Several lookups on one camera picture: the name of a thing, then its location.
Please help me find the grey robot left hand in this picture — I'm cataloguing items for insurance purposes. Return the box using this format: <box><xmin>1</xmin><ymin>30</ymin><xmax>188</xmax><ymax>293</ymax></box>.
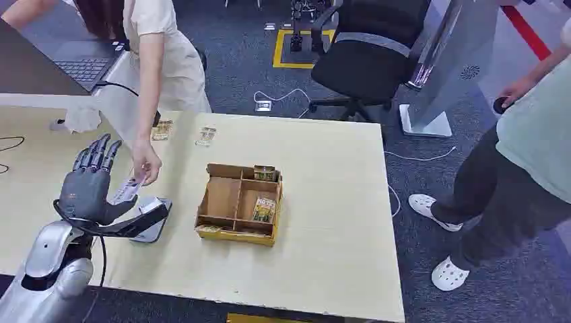
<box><xmin>58</xmin><ymin>133</ymin><xmax>139</xmax><ymax>227</ymax></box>

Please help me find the white printed card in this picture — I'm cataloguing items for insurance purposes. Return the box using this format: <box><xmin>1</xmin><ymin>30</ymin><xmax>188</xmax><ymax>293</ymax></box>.
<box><xmin>108</xmin><ymin>177</ymin><xmax>145</xmax><ymax>207</ymax></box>

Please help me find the person's hand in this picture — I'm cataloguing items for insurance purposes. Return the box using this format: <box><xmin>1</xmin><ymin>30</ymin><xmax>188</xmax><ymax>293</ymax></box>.
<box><xmin>131</xmin><ymin>139</ymin><xmax>163</xmax><ymax>187</ymax></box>

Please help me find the white crumpled cloth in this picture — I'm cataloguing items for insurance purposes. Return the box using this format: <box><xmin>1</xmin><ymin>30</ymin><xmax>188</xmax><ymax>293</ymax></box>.
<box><xmin>63</xmin><ymin>104</ymin><xmax>104</xmax><ymax>134</ymax></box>

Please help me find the grey flat pad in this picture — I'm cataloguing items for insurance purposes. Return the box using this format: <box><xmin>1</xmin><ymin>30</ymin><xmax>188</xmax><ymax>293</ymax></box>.
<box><xmin>129</xmin><ymin>196</ymin><xmax>173</xmax><ymax>244</ymax></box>

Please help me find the brown printed card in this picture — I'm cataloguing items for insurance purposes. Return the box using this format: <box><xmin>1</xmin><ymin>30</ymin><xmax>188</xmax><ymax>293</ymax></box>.
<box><xmin>150</xmin><ymin>118</ymin><xmax>174</xmax><ymax>142</ymax></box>

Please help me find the grey laptop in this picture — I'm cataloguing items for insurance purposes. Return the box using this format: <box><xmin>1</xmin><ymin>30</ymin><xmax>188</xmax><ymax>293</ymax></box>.
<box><xmin>52</xmin><ymin>39</ymin><xmax>131</xmax><ymax>93</ymax></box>

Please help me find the pale printed card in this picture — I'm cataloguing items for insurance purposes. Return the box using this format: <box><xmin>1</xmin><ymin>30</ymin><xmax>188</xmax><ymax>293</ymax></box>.
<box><xmin>195</xmin><ymin>127</ymin><xmax>218</xmax><ymax>147</ymax></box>

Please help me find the dark side desk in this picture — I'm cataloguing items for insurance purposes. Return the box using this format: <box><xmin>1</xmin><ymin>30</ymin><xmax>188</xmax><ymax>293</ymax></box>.
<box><xmin>0</xmin><ymin>20</ymin><xmax>91</xmax><ymax>97</ymax></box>

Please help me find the wooden compartment box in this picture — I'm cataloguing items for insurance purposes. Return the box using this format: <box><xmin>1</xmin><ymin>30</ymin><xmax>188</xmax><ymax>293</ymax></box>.
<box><xmin>194</xmin><ymin>162</ymin><xmax>285</xmax><ymax>248</ymax></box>

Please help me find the person in pale clothing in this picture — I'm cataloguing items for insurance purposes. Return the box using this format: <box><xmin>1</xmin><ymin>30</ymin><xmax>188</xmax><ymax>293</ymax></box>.
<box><xmin>0</xmin><ymin>0</ymin><xmax>213</xmax><ymax>186</ymax></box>

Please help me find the large green yellow card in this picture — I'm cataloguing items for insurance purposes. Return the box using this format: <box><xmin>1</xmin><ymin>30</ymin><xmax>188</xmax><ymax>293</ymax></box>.
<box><xmin>252</xmin><ymin>197</ymin><xmax>277</xmax><ymax>224</ymax></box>

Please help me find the yellow strip under desk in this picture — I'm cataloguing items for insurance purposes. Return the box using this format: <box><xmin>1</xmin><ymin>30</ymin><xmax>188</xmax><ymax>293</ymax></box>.
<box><xmin>226</xmin><ymin>312</ymin><xmax>310</xmax><ymax>323</ymax></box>

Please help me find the black robot stand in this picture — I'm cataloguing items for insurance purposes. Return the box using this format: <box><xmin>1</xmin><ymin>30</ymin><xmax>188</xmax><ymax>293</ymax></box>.
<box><xmin>289</xmin><ymin>0</ymin><xmax>333</xmax><ymax>53</ymax></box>

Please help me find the black office chair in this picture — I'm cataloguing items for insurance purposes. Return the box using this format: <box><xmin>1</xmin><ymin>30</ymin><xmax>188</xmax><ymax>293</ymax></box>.
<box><xmin>308</xmin><ymin>0</ymin><xmax>433</xmax><ymax>123</ymax></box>

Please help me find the white standing panel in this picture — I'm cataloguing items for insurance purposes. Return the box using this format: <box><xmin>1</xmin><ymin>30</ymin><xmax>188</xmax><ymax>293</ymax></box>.
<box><xmin>399</xmin><ymin>0</ymin><xmax>502</xmax><ymax>139</ymax></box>

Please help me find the black round controller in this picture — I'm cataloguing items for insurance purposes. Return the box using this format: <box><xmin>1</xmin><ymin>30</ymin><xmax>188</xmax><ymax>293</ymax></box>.
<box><xmin>492</xmin><ymin>96</ymin><xmax>514</xmax><ymax>116</ymax></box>

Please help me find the person in green top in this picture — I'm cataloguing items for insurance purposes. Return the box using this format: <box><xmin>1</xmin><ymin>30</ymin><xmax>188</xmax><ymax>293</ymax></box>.
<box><xmin>407</xmin><ymin>17</ymin><xmax>571</xmax><ymax>293</ymax></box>

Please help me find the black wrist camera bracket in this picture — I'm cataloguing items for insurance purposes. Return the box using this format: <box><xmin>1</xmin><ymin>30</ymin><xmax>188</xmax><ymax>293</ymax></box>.
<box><xmin>53</xmin><ymin>199</ymin><xmax>170</xmax><ymax>238</ymax></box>

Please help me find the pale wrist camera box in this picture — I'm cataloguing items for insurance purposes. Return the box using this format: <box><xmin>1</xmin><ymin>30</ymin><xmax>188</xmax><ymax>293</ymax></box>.
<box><xmin>137</xmin><ymin>197</ymin><xmax>164</xmax><ymax>216</ymax></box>

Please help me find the thin black cable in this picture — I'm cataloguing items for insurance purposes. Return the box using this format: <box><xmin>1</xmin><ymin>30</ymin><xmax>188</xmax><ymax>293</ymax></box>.
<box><xmin>0</xmin><ymin>135</ymin><xmax>26</xmax><ymax>175</ymax></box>

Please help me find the black laptop cable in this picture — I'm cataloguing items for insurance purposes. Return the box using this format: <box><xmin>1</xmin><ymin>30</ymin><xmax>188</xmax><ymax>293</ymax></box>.
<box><xmin>94</xmin><ymin>79</ymin><xmax>162</xmax><ymax>129</ymax></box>

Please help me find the long white floor cable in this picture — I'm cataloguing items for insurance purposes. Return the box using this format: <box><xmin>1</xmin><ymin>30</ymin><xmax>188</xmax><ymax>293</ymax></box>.
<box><xmin>384</xmin><ymin>145</ymin><xmax>458</xmax><ymax>219</ymax></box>

